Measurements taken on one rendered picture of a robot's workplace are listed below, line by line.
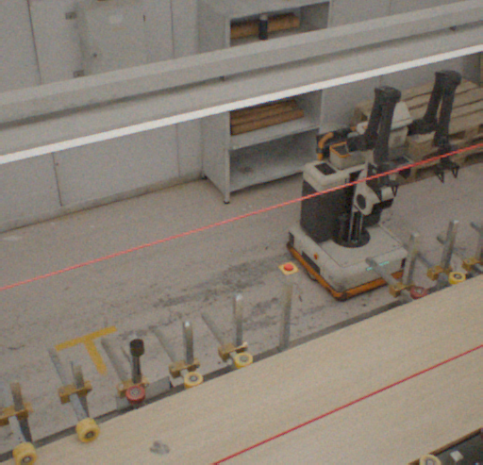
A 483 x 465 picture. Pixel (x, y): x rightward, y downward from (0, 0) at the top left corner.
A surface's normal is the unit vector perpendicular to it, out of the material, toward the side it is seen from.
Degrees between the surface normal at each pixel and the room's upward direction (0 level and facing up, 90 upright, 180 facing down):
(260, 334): 0
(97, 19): 90
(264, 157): 0
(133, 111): 61
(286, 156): 0
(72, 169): 90
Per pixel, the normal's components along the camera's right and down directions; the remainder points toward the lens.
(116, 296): 0.01, -0.81
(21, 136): 0.42, 0.06
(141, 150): 0.47, 0.52
